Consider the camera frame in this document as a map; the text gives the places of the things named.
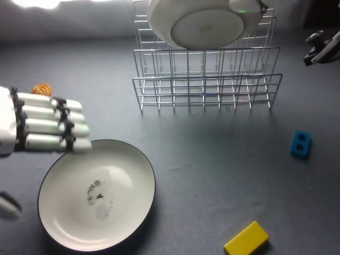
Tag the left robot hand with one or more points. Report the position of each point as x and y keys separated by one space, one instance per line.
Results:
x=40 y=119

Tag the white plate with dark rim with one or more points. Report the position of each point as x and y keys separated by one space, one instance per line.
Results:
x=106 y=212
x=199 y=26

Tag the orange swirl cookie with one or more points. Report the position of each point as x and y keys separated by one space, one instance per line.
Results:
x=41 y=89

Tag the yellow rectangular block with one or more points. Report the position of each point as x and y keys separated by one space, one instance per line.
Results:
x=247 y=237

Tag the blue block with two holes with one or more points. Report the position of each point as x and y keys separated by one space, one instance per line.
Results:
x=300 y=154

